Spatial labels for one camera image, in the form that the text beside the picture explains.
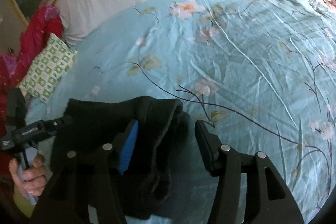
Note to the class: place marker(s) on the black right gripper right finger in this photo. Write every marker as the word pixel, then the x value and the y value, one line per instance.
pixel 268 199

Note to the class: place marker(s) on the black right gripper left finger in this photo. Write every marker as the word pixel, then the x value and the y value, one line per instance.
pixel 95 165

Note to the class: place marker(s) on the black pants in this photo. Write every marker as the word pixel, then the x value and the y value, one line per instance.
pixel 162 127

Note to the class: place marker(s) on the person's left hand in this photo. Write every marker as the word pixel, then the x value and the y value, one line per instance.
pixel 34 180

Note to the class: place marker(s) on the green white patterned pillow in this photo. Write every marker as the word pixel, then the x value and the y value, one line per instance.
pixel 47 69

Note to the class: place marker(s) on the red quilted blanket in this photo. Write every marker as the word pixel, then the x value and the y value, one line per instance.
pixel 46 21

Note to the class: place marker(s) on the blue floral bed sheet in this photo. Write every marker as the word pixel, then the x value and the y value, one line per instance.
pixel 261 73

